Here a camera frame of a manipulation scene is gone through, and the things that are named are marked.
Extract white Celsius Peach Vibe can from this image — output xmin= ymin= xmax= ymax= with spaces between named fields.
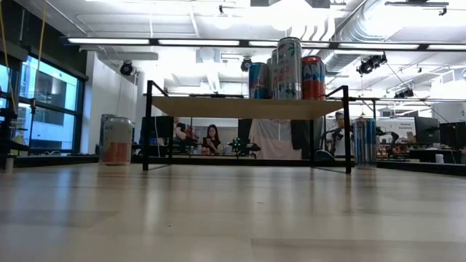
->
xmin=267 ymin=49 xmax=280 ymax=100

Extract white Celsius can palm print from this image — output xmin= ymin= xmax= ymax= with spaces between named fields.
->
xmin=276 ymin=36 xmax=303 ymax=100

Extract red Fanta can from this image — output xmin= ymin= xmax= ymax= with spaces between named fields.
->
xmin=301 ymin=55 xmax=327 ymax=101

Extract white orange beverage can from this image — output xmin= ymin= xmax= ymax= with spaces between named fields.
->
xmin=102 ymin=116 xmax=134 ymax=167

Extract background robot green lights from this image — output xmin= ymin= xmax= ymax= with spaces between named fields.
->
xmin=229 ymin=137 xmax=261 ymax=158

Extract person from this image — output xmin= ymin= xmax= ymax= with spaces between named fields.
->
xmin=325 ymin=111 xmax=347 ymax=157
xmin=173 ymin=116 xmax=191 ymax=143
xmin=203 ymin=124 xmax=223 ymax=156

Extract white hanging cloth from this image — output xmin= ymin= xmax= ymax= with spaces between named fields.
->
xmin=249 ymin=119 xmax=303 ymax=160

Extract black computer monitor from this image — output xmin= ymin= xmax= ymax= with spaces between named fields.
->
xmin=414 ymin=116 xmax=441 ymax=145
xmin=149 ymin=116 xmax=173 ymax=146
xmin=439 ymin=122 xmax=466 ymax=149

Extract white globe ceiling lamp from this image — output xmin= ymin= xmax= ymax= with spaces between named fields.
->
xmin=213 ymin=10 xmax=234 ymax=30

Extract overhead light bar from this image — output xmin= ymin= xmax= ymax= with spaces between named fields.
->
xmin=60 ymin=36 xmax=466 ymax=52

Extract white sign board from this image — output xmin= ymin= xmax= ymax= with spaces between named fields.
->
xmin=378 ymin=116 xmax=416 ymax=141

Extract large glass window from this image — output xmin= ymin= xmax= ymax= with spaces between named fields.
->
xmin=0 ymin=54 xmax=87 ymax=154

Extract wooden shelf black frame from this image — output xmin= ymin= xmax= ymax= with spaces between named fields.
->
xmin=142 ymin=80 xmax=352 ymax=175

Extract silver ventilation duct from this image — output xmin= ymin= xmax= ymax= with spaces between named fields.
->
xmin=316 ymin=0 xmax=412 ymax=76

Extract black aluminium rail frame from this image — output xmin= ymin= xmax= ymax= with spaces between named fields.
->
xmin=0 ymin=154 xmax=466 ymax=176

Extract thin yellow hanging cable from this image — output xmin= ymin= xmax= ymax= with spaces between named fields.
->
xmin=0 ymin=0 xmax=17 ymax=114
xmin=33 ymin=0 xmax=48 ymax=103

